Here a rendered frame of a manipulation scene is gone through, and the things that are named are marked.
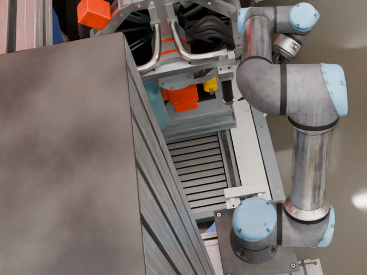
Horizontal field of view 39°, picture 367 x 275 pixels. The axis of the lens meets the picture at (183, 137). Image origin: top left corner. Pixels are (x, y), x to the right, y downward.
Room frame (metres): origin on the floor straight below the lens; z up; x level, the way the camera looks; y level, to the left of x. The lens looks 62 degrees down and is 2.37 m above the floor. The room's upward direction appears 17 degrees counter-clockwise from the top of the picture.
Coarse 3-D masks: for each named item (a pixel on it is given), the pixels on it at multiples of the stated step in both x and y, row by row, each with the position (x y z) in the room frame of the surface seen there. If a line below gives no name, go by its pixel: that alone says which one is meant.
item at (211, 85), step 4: (212, 80) 1.18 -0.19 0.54; (204, 84) 1.18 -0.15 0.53; (208, 84) 1.17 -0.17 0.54; (212, 84) 1.17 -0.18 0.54; (216, 84) 1.17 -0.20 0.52; (204, 88) 1.17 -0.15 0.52; (208, 88) 1.16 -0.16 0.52; (212, 88) 1.16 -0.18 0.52; (216, 88) 1.16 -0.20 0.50; (212, 92) 1.14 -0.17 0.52
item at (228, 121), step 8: (232, 104) 1.25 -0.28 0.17; (232, 112) 1.22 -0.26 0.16; (200, 120) 1.23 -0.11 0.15; (208, 120) 1.22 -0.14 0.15; (216, 120) 1.21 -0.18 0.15; (224, 120) 1.19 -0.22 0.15; (232, 120) 1.17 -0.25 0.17; (168, 128) 1.24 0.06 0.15; (176, 128) 1.23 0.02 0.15; (184, 128) 1.22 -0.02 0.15; (192, 128) 1.19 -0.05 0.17; (200, 128) 1.19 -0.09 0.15; (208, 128) 1.18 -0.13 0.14; (216, 128) 1.18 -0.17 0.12; (224, 128) 1.17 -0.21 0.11; (168, 136) 1.20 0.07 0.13; (176, 136) 1.20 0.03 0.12; (184, 136) 1.20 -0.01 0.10
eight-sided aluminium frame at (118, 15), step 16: (128, 0) 1.20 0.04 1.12; (144, 0) 1.18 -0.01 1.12; (160, 0) 1.17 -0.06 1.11; (176, 0) 1.16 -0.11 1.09; (192, 0) 1.15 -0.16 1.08; (208, 0) 1.15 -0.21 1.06; (224, 0) 1.19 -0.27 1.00; (112, 16) 1.20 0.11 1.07; (96, 32) 1.23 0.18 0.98; (112, 32) 1.19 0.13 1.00; (224, 48) 1.19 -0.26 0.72; (240, 48) 1.14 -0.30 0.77; (208, 80) 1.15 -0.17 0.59
